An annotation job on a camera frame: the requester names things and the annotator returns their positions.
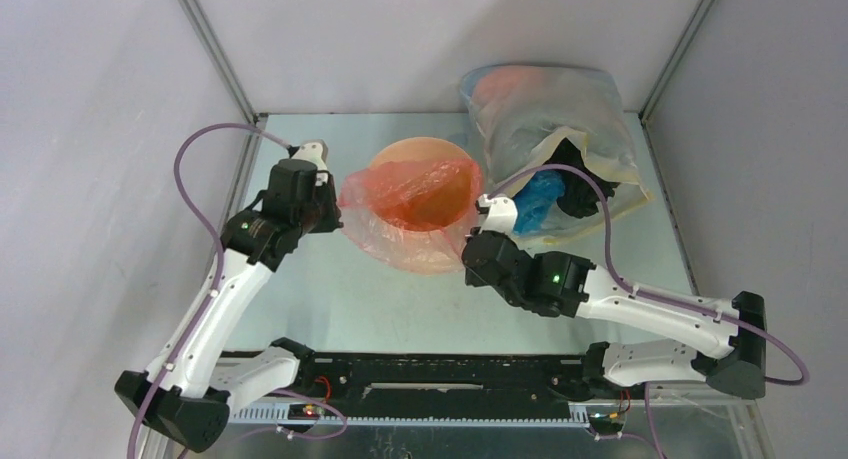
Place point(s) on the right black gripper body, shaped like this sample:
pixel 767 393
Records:
pixel 478 256

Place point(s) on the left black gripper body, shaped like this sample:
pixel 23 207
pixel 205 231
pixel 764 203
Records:
pixel 320 215

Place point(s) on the red plastic trash bag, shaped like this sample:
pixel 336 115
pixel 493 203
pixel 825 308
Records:
pixel 355 217

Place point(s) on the beige plastic trash bin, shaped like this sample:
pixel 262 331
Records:
pixel 420 194

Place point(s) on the large translucent storage bag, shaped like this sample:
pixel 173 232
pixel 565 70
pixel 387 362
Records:
pixel 529 119

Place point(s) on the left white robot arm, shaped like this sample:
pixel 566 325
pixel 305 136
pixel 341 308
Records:
pixel 205 330

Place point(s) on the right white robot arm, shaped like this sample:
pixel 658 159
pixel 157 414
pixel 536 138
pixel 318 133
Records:
pixel 714 341

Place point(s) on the blue plastic trash bag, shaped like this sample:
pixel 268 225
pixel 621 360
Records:
pixel 535 199

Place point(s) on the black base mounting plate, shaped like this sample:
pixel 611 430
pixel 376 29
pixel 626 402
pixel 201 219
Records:
pixel 454 387

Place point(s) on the right circuit board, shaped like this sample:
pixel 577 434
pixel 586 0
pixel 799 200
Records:
pixel 606 424

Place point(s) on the circuit board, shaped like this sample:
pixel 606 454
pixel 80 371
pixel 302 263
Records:
pixel 606 424
pixel 305 412

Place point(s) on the left circuit board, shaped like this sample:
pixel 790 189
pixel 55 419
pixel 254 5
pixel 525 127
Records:
pixel 305 412

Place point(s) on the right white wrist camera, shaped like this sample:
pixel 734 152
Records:
pixel 496 213

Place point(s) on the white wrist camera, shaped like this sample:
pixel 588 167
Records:
pixel 315 152
pixel 496 213

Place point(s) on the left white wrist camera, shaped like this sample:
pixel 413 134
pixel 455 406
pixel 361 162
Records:
pixel 315 152

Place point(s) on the aluminium frame rail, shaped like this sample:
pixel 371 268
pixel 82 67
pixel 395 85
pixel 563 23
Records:
pixel 271 373

